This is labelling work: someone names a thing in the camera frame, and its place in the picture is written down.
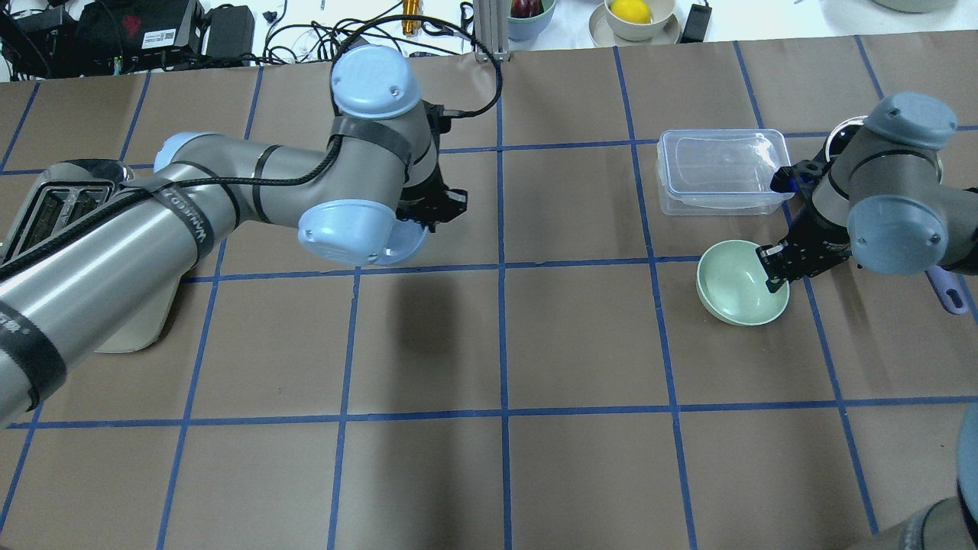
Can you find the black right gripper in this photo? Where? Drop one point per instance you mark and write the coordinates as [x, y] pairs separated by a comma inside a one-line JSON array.
[[811, 243]]

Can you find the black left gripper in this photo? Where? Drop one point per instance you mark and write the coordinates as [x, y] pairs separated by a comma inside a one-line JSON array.
[[425, 199]]

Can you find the blue bowl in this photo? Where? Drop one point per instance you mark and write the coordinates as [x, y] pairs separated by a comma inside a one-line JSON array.
[[406, 239]]

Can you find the green bowl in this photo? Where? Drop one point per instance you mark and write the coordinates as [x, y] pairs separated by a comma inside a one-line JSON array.
[[731, 284]]

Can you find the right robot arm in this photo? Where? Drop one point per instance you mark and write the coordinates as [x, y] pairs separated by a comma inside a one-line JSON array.
[[875, 193]]

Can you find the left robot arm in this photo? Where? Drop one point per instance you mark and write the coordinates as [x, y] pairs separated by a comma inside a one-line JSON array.
[[94, 244]]

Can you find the bowl with red fruit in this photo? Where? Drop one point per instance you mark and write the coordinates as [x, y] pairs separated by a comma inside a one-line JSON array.
[[526, 20]]

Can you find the bowl with lemon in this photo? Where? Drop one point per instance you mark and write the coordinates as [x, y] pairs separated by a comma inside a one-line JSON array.
[[627, 23]]

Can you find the clear plastic food container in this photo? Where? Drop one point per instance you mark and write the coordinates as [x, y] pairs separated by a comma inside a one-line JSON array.
[[715, 172]]

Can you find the dark blue saucepan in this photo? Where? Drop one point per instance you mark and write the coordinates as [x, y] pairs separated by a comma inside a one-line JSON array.
[[945, 285]]

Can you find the black charger brick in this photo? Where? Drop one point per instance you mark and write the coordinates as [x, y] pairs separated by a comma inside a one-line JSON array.
[[696, 23]]

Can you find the black power adapter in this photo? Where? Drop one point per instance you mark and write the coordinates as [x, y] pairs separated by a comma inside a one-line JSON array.
[[229, 34]]

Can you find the black computer box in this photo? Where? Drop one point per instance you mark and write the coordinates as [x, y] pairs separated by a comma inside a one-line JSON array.
[[119, 37]]

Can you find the silver toaster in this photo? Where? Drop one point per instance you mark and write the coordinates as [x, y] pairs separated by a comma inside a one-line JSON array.
[[67, 202]]

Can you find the aluminium frame post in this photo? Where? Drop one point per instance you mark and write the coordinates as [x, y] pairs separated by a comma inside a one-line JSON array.
[[491, 29]]

